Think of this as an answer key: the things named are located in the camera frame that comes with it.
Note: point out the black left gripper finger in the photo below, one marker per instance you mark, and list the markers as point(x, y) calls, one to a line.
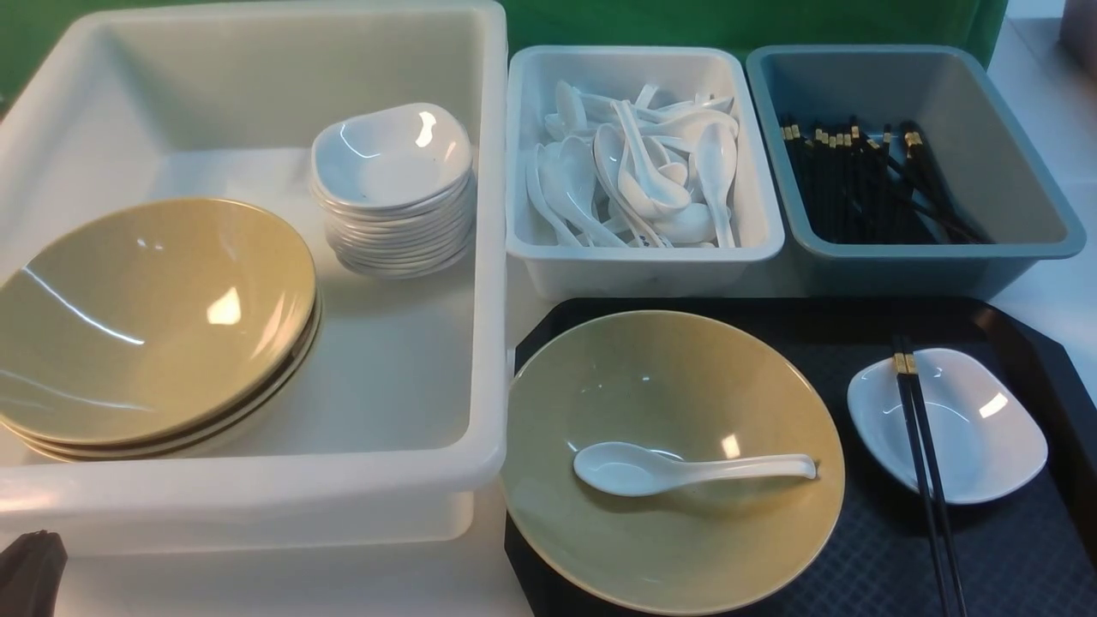
point(31, 570)

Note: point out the white ceramic soup spoon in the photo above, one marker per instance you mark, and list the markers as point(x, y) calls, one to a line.
point(629, 470)

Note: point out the yellow noodle bowl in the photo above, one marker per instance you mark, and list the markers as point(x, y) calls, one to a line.
point(691, 389)

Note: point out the stacked yellow bowl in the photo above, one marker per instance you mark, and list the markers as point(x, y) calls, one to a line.
point(291, 360)
point(151, 319)
point(283, 386)

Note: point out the top stacked yellow bowl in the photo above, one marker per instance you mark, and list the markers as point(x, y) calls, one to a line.
point(151, 319)

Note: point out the large white plastic tub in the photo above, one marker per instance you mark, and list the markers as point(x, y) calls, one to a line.
point(398, 413)

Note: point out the stack of white sauce dishes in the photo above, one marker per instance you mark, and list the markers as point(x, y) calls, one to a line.
point(437, 233)

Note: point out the green cloth backdrop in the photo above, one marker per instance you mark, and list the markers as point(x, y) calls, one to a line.
point(30, 28)

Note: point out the top white stacked sauce dish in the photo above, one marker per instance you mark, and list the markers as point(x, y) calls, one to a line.
point(392, 158)

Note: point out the pile of white spoons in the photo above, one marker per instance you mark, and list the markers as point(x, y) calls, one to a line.
point(623, 173)

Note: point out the white spoon bin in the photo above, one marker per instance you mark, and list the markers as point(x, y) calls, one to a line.
point(620, 72)

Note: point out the black chopstick left on tray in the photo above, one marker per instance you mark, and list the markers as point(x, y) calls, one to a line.
point(908, 409)

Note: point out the pile of black chopsticks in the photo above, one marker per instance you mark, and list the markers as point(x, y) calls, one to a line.
point(862, 189)

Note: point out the white sauce dish on tray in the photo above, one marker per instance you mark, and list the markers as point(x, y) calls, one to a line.
point(986, 442)

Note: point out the black serving tray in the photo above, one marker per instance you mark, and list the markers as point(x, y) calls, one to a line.
point(1031, 554)

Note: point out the grey-blue chopstick bin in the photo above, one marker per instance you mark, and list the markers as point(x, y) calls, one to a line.
point(990, 167)

